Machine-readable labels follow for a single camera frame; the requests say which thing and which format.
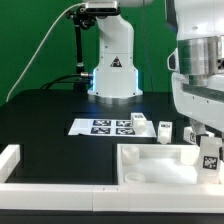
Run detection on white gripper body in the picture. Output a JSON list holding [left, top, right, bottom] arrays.
[[171, 72, 224, 132]]

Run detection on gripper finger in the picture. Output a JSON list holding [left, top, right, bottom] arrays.
[[191, 119, 206, 136]]

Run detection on white square tabletop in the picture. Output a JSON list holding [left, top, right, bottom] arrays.
[[116, 143, 224, 188]]

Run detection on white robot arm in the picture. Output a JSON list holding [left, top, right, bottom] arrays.
[[87, 0, 224, 134]]

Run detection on white marker sheet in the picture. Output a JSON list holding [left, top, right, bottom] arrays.
[[68, 118, 156, 138]]

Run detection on white U-shaped fence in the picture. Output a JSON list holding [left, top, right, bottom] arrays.
[[0, 145, 224, 213]]

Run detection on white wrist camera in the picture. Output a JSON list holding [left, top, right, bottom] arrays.
[[167, 49, 179, 72]]

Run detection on black base cables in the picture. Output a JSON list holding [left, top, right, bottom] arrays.
[[40, 72, 94, 90]]

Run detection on grey camera on stand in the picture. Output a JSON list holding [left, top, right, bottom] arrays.
[[85, 1, 118, 15]]

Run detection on black camera stand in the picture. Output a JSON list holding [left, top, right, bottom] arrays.
[[66, 7, 96, 92]]

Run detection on white camera cable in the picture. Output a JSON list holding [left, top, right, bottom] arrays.
[[5, 3, 86, 103]]

